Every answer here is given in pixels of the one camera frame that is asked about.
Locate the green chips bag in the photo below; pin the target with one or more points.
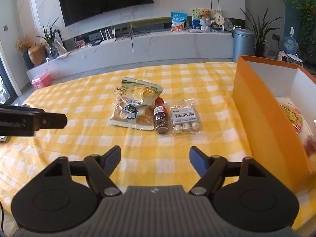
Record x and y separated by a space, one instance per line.
137 92

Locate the blue water jug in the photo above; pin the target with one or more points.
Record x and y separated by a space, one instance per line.
290 44

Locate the pink tissue box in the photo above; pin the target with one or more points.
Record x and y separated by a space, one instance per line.
41 81

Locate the orange cardboard box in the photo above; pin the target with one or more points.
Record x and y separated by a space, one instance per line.
260 86

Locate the grey pedal trash bin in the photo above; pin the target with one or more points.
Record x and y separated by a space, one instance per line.
243 43

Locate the tall green potted plant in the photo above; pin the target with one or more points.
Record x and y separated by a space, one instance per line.
261 27

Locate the teddy bear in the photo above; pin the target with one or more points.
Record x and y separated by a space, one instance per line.
205 14

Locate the bread rolls bag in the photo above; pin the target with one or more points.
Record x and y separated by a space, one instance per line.
129 116

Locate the white round stool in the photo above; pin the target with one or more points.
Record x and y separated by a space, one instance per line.
294 59

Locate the blue snack bag on console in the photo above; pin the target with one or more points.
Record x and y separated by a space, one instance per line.
178 21

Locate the yellow checkered tablecloth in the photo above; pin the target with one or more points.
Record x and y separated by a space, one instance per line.
148 158

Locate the white tv console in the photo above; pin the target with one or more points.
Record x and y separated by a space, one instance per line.
155 46

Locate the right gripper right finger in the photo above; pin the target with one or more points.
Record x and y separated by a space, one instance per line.
244 193

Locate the pink space heater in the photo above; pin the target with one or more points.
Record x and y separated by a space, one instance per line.
282 56

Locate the trailing green vine plant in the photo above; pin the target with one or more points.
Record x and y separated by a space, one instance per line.
306 10

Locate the small potted grass plant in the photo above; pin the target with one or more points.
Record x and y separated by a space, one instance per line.
49 37

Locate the orange dried fruit bag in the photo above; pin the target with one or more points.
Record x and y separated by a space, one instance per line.
310 145

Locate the bronze vase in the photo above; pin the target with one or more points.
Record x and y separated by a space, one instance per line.
37 54

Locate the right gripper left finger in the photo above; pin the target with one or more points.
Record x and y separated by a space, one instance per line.
66 193

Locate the small red-capped bottle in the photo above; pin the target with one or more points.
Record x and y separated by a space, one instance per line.
161 118

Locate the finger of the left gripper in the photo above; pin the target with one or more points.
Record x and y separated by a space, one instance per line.
45 120

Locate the white wifi router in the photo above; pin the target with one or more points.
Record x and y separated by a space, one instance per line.
106 36

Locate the clear quail egg packet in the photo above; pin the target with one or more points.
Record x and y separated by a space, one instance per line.
184 117

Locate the yellow round cake packet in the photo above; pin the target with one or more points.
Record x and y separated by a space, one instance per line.
292 113

